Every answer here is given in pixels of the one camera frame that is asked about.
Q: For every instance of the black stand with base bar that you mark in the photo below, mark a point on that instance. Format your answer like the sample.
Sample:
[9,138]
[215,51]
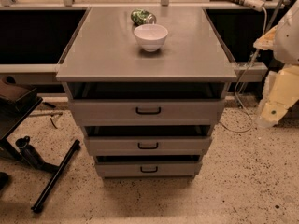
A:
[17,102]

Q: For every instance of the grey drawer cabinet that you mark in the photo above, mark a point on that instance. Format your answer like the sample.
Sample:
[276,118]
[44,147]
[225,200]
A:
[105,62]

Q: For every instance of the grey bottom drawer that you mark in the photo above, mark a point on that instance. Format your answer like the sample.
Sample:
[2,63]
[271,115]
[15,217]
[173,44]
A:
[146,170]

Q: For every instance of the grey drawer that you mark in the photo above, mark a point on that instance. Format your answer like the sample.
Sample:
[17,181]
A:
[146,112]
[146,170]
[142,146]

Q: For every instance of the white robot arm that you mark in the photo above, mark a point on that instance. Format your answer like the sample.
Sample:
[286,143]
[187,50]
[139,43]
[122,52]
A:
[281,89]

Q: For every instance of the grey top drawer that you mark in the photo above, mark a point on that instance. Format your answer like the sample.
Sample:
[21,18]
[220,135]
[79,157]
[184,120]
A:
[146,112]

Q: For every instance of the white ceramic bowl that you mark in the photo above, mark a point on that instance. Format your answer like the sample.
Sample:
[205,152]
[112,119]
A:
[150,37]

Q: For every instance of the grey side rail beam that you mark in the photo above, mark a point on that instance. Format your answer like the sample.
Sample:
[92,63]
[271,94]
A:
[246,73]

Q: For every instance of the grey middle drawer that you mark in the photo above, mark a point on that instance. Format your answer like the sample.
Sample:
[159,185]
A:
[142,146]

